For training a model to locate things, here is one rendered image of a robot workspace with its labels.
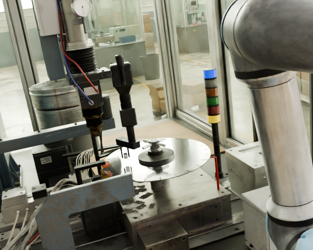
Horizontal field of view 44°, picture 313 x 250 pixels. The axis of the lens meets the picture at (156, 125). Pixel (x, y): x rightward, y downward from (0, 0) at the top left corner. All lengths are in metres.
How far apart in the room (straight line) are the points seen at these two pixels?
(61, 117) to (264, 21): 1.30
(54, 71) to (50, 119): 0.60
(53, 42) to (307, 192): 0.79
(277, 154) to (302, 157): 0.04
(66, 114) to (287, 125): 1.19
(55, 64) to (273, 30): 0.76
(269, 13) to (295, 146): 0.26
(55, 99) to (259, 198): 1.02
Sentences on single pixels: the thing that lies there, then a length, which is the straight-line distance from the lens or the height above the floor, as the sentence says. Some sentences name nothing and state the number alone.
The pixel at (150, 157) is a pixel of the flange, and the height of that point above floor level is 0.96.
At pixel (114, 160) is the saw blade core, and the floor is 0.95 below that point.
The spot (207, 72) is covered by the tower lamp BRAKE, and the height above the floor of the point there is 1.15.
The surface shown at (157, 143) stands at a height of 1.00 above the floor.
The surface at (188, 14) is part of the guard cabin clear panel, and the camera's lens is 1.94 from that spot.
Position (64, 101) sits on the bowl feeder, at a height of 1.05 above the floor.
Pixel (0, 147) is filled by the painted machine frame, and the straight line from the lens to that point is 1.31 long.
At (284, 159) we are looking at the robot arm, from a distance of 0.73.
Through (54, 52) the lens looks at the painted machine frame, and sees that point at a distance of 1.18.
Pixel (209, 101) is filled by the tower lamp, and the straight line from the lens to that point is 1.35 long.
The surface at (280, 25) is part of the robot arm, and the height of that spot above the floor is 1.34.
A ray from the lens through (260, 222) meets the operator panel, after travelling 1.00.
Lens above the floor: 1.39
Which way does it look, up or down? 17 degrees down
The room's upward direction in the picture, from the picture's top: 8 degrees counter-clockwise
